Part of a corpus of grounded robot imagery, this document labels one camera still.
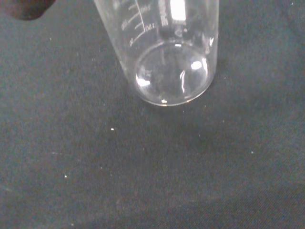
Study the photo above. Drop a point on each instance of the black bench cloth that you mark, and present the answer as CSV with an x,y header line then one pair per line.
x,y
119,167

